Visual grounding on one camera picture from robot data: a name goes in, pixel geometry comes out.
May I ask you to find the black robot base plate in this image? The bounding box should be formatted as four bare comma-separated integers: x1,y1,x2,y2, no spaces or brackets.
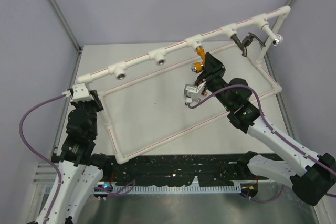
102,154,257,187

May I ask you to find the orange faucet blue knob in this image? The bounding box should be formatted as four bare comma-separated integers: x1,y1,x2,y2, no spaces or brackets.
190,46,207,74

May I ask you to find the slotted grey cable duct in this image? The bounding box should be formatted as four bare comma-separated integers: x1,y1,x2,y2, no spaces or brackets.
46,184,242,195

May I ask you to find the dark bronze installed faucet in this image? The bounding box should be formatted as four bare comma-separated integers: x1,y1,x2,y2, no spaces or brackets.
230,32,266,57

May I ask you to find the wrist camera white grey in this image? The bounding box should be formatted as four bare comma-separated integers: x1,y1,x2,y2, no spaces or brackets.
62,83,93,103
184,82,206,105

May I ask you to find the white installed faucet chrome tip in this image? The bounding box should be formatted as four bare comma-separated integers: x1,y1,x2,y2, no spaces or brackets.
261,24,283,46

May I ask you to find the chrome faucet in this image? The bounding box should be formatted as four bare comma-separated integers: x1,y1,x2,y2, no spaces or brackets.
194,97,202,103

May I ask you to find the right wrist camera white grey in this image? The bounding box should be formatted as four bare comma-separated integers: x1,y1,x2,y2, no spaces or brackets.
184,82,206,105

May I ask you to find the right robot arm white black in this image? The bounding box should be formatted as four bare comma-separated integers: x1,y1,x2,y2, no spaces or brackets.
197,52,335,206

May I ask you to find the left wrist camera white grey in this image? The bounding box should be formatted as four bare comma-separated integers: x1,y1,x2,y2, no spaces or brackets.
62,83,93,103

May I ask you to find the white PVC pipe frame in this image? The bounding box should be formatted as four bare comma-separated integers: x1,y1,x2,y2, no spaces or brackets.
77,5,291,164

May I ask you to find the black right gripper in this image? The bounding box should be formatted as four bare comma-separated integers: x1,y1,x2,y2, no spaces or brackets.
197,51,234,110

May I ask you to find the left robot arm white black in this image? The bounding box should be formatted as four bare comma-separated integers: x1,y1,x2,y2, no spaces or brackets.
35,88,112,223

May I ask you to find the aluminium frame rail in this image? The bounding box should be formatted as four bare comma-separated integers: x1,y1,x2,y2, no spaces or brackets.
33,163,57,184

